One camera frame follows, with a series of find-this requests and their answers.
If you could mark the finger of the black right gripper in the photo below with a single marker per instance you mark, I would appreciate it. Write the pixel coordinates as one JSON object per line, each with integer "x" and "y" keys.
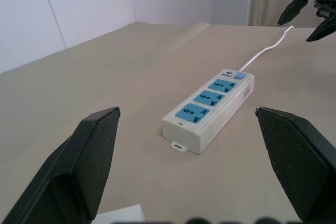
{"x": 294, "y": 7}
{"x": 324, "y": 30}

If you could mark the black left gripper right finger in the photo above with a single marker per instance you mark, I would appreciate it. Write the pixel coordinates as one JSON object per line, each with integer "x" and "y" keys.
{"x": 299, "y": 161}

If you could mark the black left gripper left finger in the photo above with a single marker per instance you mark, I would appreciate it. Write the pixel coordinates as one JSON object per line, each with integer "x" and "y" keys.
{"x": 71, "y": 166}

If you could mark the white power strip blue sockets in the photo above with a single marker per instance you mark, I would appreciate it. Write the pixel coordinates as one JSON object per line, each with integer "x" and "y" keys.
{"x": 210, "y": 111}

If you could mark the white paper piece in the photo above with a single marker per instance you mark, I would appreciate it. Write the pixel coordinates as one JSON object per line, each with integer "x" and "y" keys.
{"x": 123, "y": 214}

